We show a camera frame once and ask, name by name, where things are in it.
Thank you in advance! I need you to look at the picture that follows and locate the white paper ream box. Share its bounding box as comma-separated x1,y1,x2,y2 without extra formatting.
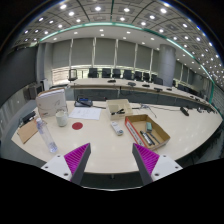
35,87,69,118

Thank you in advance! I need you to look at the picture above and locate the group of ceiling lights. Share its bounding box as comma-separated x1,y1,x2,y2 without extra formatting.
19,1,224,84

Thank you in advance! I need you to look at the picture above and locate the white printed paper sheet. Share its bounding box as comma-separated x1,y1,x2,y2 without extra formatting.
68,106,102,121

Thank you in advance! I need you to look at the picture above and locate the open brown cardboard box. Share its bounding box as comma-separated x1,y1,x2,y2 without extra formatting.
124,114,171,150

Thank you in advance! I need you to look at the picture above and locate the black desk microphone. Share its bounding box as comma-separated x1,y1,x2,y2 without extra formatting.
179,106,190,117

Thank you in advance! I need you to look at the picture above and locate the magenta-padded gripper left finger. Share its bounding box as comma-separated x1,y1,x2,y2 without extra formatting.
40,142,92,186

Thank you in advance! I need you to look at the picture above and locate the open white cardboard box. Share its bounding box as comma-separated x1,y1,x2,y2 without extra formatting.
105,98,134,121

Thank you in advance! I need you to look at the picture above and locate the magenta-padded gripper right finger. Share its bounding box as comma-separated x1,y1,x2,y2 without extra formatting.
132,142,184,186

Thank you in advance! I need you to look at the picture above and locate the black power adapter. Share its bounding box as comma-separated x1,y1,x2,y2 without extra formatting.
20,110,37,125

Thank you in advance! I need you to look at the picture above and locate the black desk device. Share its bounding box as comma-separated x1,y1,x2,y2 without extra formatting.
74,95,94,108

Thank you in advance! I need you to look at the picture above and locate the black marker pen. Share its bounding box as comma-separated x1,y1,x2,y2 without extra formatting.
110,108,126,116

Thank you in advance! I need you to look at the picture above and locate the clear plastic water bottle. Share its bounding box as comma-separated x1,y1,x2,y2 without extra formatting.
35,117,59,154

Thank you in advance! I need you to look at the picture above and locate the white ceramic mug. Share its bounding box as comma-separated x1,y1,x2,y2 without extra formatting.
54,109,69,128

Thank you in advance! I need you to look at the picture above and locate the brown paper envelope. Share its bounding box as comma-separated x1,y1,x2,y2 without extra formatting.
16,118,39,145

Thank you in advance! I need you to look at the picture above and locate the grey box monitor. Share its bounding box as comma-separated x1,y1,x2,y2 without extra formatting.
26,83,44,100

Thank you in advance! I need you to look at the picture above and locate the long curved conference desk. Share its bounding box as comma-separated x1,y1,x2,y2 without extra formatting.
68,77,214,108

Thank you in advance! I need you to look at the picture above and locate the row of black office chairs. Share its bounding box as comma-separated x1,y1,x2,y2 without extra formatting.
67,67,164,86

